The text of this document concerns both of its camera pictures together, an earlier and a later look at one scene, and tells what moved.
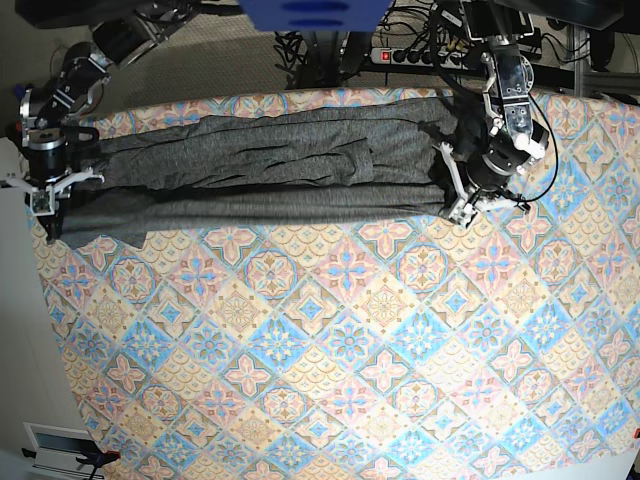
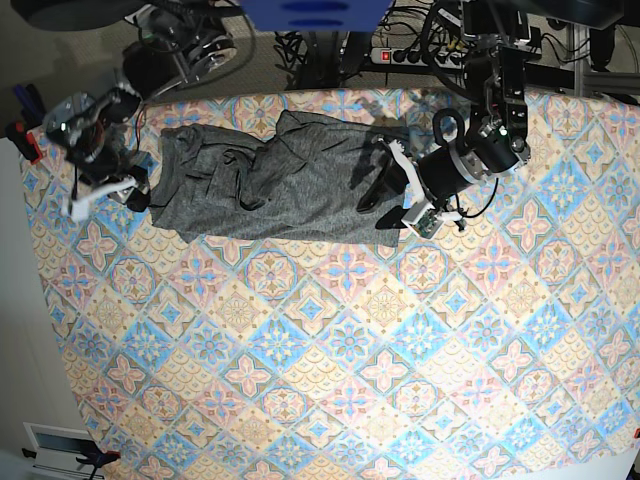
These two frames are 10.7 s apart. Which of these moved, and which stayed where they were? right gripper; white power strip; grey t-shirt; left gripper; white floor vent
Moved: right gripper; left gripper; grey t-shirt
Stayed: white floor vent; white power strip
